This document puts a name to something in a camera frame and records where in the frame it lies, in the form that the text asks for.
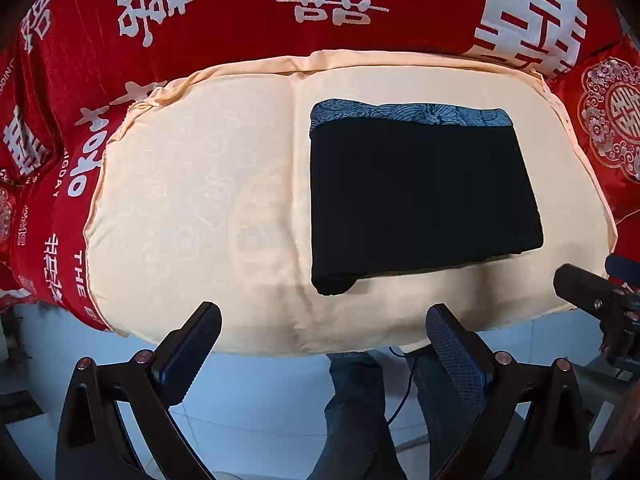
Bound black cable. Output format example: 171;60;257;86
386;346;420;426

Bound red embroidered pillow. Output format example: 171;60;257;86
550;40;640;222

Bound black pants with patterned waistband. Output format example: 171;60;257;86
307;99;545;297

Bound red printed blanket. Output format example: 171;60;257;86
0;0;640;333

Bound person's legs in jeans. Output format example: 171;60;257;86
320;352;408;480

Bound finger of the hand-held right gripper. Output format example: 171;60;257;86
606;254;640;282
552;262;637;324

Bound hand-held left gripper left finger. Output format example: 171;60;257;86
55;301;223;480

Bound beige mat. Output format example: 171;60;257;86
82;49;618;359

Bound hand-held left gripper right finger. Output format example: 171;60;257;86
425;302;594;480

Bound person's right leg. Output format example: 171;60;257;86
404;344;482;480

